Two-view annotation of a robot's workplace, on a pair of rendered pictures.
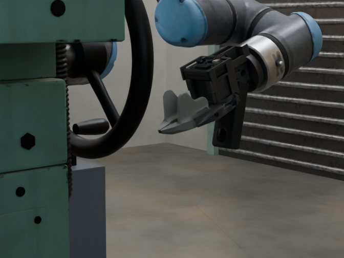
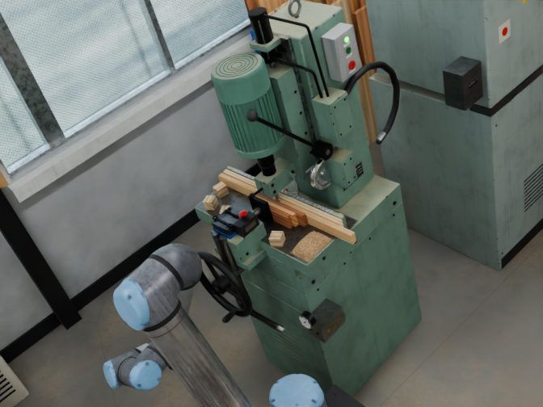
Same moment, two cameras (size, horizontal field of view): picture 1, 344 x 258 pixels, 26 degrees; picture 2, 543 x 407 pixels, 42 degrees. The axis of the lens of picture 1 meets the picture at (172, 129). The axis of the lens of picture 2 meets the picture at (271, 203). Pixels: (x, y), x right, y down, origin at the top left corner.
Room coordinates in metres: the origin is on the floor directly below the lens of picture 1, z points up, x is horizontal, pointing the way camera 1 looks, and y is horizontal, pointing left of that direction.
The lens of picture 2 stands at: (2.81, 0.61, 2.52)
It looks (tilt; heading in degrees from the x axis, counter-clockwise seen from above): 38 degrees down; 188
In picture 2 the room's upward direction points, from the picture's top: 18 degrees counter-clockwise
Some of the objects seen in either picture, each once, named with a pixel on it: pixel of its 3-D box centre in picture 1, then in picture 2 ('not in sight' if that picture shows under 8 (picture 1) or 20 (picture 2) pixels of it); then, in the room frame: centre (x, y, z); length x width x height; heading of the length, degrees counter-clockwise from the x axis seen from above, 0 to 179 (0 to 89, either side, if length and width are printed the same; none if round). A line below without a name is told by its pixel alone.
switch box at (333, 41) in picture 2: not in sight; (341, 52); (0.71, 0.71, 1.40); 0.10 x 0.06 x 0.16; 132
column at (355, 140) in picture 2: not in sight; (317, 107); (0.63, 0.59, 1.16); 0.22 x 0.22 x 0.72; 42
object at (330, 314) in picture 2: not in sight; (326, 320); (1.11, 0.45, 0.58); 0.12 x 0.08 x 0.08; 132
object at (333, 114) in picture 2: not in sight; (333, 114); (0.79, 0.64, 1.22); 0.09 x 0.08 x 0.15; 132
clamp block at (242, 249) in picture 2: not in sight; (239, 236); (0.94, 0.22, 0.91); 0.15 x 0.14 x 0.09; 42
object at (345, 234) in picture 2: not in sight; (281, 205); (0.83, 0.39, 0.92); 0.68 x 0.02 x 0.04; 42
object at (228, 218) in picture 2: not in sight; (234, 221); (0.94, 0.22, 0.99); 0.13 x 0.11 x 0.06; 42
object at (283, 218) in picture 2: not in sight; (271, 213); (0.87, 0.35, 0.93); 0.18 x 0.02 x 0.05; 42
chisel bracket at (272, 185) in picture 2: not in sight; (276, 178); (0.81, 0.39, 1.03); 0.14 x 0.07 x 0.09; 132
